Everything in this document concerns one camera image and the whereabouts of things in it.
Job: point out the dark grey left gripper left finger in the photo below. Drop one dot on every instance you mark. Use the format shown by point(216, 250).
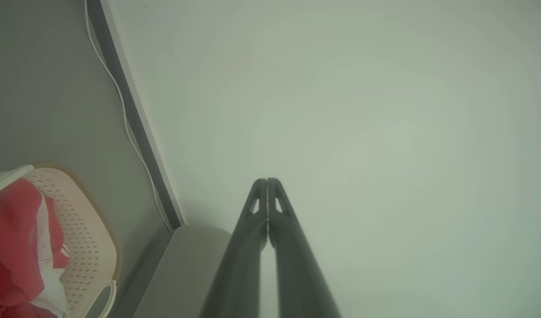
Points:
point(242, 260)

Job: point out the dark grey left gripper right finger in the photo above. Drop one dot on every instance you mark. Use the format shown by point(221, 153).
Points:
point(299, 265)

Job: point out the grey fabric sofa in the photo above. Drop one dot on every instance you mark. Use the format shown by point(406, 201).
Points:
point(186, 274)

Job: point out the red and white cloth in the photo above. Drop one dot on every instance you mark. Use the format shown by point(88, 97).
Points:
point(14, 247)

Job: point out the cream perforated laundry basket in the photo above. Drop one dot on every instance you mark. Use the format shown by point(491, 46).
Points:
point(87, 247)

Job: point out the dark grey wall baseboard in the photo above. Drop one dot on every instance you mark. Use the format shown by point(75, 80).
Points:
point(133, 115)

